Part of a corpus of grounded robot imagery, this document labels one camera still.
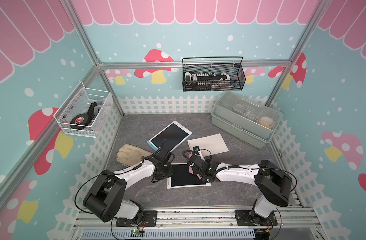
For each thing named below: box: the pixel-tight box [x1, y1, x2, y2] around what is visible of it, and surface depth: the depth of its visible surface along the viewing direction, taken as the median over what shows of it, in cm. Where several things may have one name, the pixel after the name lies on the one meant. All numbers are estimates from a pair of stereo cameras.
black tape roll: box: [70, 113, 89, 130], surface depth 71 cm
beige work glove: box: [116, 144, 153, 167], surface depth 99 cm
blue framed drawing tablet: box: [146, 120, 193, 152], surface depth 111 cm
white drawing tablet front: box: [187, 133, 229, 157], surface depth 105 cm
